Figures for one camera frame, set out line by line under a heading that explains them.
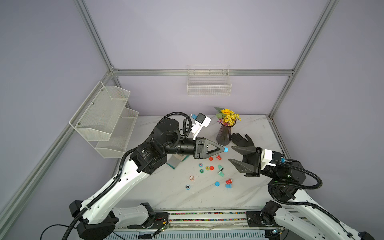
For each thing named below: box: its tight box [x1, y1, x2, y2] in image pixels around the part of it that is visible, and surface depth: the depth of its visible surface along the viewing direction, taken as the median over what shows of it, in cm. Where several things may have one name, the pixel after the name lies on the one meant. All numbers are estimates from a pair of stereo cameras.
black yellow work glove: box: [231, 132, 255, 147], surface depth 106 cm
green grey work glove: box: [166, 154, 190, 170], surface depth 95 cm
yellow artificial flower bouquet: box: [214, 107, 242, 127], surface depth 90 cm
